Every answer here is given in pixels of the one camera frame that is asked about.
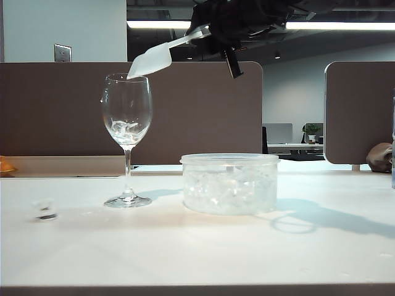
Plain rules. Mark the round ceiling spot lamp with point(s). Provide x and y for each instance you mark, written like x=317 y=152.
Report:
x=277 y=56

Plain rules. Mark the small brown desk partition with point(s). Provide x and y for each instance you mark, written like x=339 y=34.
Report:
x=358 y=111

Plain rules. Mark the metal wall switch plate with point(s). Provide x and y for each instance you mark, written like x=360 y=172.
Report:
x=63 y=52

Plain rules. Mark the long ceiling light strip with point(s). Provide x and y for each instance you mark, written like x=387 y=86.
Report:
x=339 y=25

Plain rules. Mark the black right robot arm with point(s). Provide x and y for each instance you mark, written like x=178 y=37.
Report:
x=308 y=4

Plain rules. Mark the white adjoining desk surface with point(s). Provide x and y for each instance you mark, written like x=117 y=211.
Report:
x=157 y=169

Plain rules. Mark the brown rounded object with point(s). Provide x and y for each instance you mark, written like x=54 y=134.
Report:
x=379 y=157

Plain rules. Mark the clear scooped ice cubes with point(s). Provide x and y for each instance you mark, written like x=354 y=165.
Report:
x=126 y=129

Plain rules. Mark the black office chair back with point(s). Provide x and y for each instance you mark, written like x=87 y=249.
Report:
x=264 y=138

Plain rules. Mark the clear bluish bottle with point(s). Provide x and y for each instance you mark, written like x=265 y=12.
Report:
x=393 y=142

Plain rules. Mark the round clear plastic ice container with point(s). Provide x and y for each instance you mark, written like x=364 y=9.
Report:
x=230 y=185

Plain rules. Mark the white plastic ice shovel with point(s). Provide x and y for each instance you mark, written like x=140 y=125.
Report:
x=152 y=63

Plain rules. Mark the white background office desk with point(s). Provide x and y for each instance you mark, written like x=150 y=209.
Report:
x=296 y=148

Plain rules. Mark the clear single ice cube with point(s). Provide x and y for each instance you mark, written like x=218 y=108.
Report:
x=44 y=208

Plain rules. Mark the green potted plant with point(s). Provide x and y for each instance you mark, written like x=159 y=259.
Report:
x=312 y=132

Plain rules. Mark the pile of ice cubes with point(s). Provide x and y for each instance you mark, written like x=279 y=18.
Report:
x=228 y=191

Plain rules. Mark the grey computer monitor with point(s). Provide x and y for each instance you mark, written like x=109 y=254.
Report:
x=279 y=133

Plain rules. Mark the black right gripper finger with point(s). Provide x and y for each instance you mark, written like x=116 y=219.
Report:
x=216 y=37
x=202 y=17

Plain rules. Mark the clear stemmed wine glass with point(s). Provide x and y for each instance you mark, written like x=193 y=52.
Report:
x=127 y=101

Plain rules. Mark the large brown desk partition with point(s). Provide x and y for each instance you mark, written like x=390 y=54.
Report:
x=197 y=117

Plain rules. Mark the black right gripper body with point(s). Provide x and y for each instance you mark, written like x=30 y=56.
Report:
x=233 y=66

